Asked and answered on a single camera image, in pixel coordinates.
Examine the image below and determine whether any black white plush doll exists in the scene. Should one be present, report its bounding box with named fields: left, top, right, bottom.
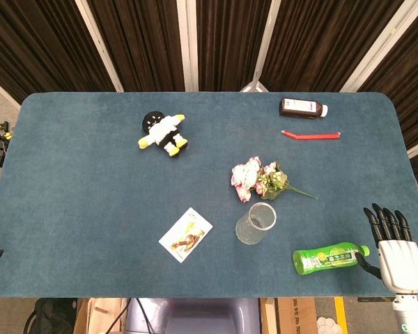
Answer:
left=137, top=111, right=189, bottom=159

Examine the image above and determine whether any pink artificial flower bouquet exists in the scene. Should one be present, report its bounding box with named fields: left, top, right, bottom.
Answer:
left=231, top=156, right=318, bottom=204

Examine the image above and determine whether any white crumpled object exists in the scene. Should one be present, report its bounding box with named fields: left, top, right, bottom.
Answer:
left=316, top=315, right=339, bottom=334

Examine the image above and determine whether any purple grey robot base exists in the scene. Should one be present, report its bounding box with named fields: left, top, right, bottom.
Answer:
left=126, top=297, right=262, bottom=334

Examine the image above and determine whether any brown cardboard box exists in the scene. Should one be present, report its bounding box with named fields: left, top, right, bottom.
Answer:
left=260, top=297, right=318, bottom=334

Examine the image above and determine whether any red bent drinking straw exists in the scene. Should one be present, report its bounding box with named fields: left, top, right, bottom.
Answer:
left=281, top=129, right=341, bottom=141

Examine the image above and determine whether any black bag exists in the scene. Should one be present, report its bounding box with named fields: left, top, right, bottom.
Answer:
left=22, top=298, right=83, bottom=334

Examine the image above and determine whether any clear glass cup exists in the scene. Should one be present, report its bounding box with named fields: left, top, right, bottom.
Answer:
left=235, top=202, right=277, bottom=246

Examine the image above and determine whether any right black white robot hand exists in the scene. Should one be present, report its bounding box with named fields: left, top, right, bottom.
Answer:
left=355, top=203, right=418, bottom=296

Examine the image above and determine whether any brown medicine bottle white cap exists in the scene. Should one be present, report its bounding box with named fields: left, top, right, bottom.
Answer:
left=279, top=97, right=329, bottom=120

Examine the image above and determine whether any white illustrated card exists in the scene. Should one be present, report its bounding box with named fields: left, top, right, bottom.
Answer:
left=158, top=207, right=214, bottom=263

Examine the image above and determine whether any light wooden board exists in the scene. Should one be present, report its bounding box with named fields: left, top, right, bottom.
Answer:
left=72, top=298, right=129, bottom=334

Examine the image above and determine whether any green tea plastic bottle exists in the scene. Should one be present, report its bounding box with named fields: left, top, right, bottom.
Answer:
left=292, top=241, right=371, bottom=277

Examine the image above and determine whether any blue felt table cloth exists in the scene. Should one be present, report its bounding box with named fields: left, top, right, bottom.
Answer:
left=0, top=91, right=418, bottom=299

